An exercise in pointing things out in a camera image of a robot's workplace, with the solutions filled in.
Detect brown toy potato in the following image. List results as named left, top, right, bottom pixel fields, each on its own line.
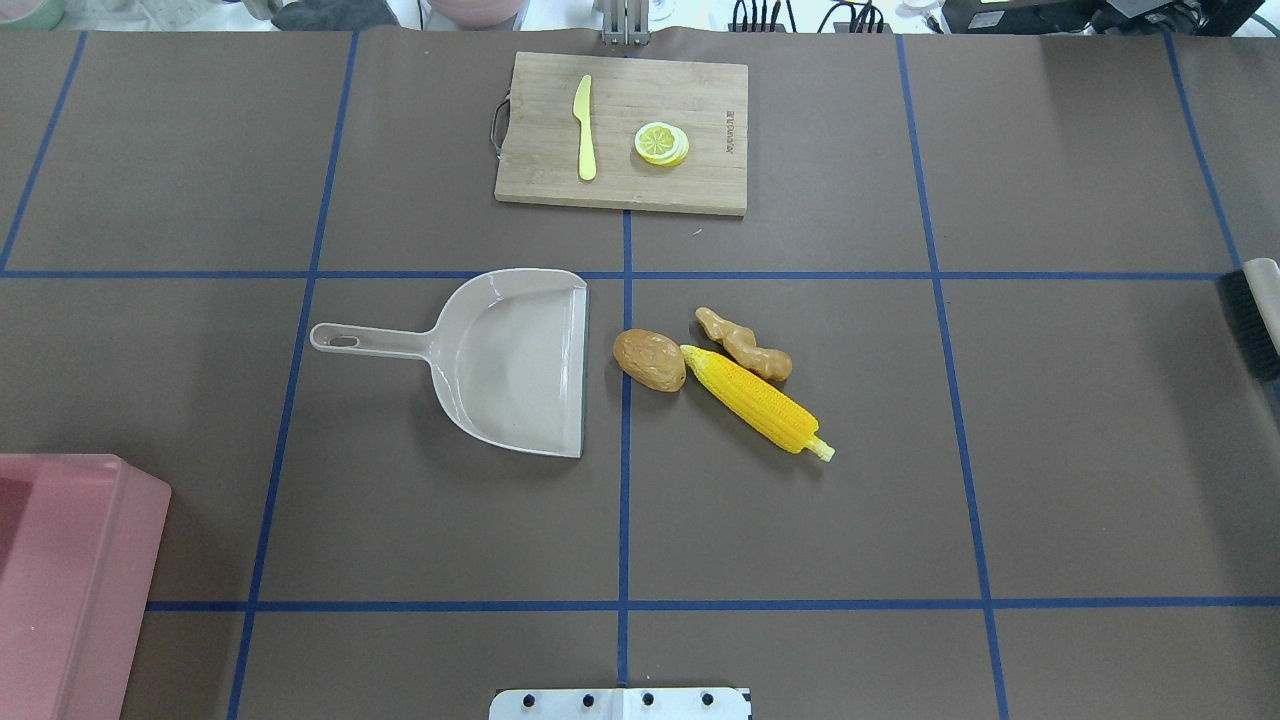
left=612, top=328, right=686, bottom=393

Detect tan toy ginger root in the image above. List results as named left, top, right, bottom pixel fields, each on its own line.
left=694, top=306, right=794, bottom=382

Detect beige plastic dustpan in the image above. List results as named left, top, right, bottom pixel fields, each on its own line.
left=308, top=268, right=589, bottom=459

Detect yellow toy corn cob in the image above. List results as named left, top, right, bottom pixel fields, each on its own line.
left=678, top=345, right=835, bottom=462

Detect beige hand brush black bristles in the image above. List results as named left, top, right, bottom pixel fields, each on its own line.
left=1215, top=258, right=1279, bottom=383

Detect pink plastic bin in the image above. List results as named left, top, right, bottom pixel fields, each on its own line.
left=1, top=454, right=172, bottom=719

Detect yellow lemon slices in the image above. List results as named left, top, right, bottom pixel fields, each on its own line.
left=634, top=120, right=691, bottom=167

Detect wooden cutting board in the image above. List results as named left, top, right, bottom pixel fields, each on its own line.
left=495, top=51, right=749, bottom=217

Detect yellow plastic knife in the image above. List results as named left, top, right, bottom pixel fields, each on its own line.
left=571, top=74, right=596, bottom=182

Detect pink bowl with clear pieces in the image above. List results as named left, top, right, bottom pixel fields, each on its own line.
left=428, top=0, right=529, bottom=29

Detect dark grey cloth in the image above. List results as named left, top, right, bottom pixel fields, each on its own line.
left=271, top=0, right=399, bottom=32

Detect aluminium frame post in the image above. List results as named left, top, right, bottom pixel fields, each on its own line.
left=593, top=0, right=652, bottom=46

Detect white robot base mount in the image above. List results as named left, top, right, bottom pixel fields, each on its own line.
left=488, top=687, right=753, bottom=719

